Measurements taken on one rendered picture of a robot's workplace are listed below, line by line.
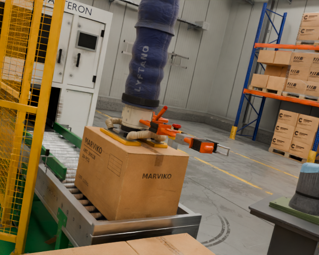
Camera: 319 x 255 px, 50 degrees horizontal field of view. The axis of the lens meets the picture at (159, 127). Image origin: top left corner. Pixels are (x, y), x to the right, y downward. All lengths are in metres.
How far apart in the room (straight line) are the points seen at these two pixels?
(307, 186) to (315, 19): 8.22
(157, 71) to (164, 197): 0.71
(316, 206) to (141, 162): 1.00
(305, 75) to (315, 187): 7.79
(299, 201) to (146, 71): 1.13
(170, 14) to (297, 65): 8.15
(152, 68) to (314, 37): 8.21
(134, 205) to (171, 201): 0.24
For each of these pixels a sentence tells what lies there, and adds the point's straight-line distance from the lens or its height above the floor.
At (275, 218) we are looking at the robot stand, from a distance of 1.98.
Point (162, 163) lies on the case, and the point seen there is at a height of 0.90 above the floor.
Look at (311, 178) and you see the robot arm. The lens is 2.09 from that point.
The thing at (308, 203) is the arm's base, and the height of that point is 0.84.
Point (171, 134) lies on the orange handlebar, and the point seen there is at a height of 1.08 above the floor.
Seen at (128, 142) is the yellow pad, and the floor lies 0.97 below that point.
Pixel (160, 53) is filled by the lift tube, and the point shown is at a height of 1.48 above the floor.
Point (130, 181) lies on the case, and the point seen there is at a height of 0.80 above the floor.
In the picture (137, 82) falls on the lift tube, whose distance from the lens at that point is 1.95.
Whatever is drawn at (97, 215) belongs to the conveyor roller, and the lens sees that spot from 1.96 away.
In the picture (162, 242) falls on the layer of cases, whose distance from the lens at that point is 1.81.
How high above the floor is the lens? 1.33
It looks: 8 degrees down
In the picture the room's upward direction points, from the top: 12 degrees clockwise
